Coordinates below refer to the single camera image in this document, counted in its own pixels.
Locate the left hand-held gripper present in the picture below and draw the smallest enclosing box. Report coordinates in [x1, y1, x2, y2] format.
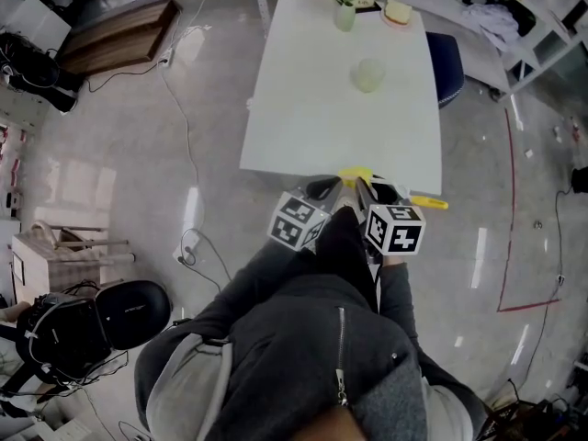
[267, 175, 345, 252]

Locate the dark blue chair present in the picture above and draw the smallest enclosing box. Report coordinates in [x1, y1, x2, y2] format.
[425, 31, 466, 109]

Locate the yellow brush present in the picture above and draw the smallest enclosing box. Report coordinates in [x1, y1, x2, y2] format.
[337, 165, 449, 211]

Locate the wooden step platform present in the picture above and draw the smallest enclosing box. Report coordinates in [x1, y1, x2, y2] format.
[57, 0, 183, 77]

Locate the green vase with pink flowers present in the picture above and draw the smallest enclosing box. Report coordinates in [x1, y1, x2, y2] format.
[315, 0, 367, 34]

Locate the white table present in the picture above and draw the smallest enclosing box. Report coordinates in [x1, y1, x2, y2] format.
[238, 0, 443, 197]

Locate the yellow sponge cake slice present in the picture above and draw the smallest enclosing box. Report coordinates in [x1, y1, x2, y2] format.
[384, 0, 412, 23]

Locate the wooden stool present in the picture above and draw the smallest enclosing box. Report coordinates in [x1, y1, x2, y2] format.
[31, 220, 137, 266]

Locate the white shelving rack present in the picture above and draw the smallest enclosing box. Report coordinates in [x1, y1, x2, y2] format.
[250, 0, 588, 98]

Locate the checkered fabric box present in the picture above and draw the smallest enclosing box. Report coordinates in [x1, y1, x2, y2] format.
[11, 234, 102, 293]

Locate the black hard-shell backpack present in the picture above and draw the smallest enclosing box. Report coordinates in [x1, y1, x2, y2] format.
[94, 280, 174, 353]

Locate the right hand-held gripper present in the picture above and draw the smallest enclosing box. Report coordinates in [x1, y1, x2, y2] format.
[354, 176, 427, 270]

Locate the white crumpled cloth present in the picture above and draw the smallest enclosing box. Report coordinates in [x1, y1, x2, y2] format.
[461, 2, 520, 52]

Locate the person's right forearm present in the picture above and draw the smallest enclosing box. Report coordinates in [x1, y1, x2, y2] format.
[379, 257, 422, 353]

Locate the pale green translucent cup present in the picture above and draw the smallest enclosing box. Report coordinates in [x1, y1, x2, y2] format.
[349, 57, 387, 95]

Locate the person's left forearm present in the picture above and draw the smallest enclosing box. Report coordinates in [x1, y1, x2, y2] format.
[201, 244, 322, 334]

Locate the person's dark hooded jacket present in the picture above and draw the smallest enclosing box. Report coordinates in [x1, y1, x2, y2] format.
[134, 207, 489, 441]

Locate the pink plate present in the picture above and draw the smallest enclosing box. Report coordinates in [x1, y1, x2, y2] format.
[379, 0, 413, 29]

